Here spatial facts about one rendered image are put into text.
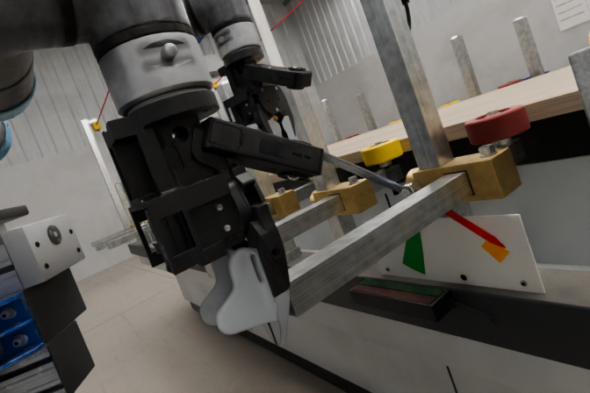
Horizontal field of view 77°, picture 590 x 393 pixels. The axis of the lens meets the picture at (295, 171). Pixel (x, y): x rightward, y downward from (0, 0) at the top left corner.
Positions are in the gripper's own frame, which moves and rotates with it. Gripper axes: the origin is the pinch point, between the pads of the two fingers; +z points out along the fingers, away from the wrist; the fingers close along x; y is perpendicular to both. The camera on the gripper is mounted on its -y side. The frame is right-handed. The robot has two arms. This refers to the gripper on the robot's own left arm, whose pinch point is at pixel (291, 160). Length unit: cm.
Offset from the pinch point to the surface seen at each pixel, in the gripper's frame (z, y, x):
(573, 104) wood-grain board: 6.0, -39.9, -11.9
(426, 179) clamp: 8.4, -21.9, 2.1
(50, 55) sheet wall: -333, 708, -333
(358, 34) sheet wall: -205, 309, -866
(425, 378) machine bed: 69, 8, -33
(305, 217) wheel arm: 9.8, -1.2, 3.5
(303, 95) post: -10.5, -1.6, -8.6
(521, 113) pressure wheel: 4.5, -34.1, -6.6
